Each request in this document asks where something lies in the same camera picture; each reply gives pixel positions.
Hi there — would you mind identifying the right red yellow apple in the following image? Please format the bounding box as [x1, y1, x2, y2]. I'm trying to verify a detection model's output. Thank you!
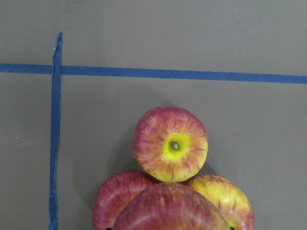
[186, 174, 255, 230]

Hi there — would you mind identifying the left red yellow apple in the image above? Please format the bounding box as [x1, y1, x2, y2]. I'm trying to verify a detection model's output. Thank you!
[92, 170, 158, 230]

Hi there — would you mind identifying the rear red yellow apple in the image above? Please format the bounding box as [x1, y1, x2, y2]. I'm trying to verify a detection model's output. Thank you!
[132, 106, 208, 182]

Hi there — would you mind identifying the lone red yellow apple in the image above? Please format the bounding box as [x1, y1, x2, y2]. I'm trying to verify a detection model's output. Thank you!
[112, 183, 230, 230]

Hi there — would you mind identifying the brown paper table cover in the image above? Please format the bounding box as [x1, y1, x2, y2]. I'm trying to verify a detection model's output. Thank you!
[0, 0, 307, 230]

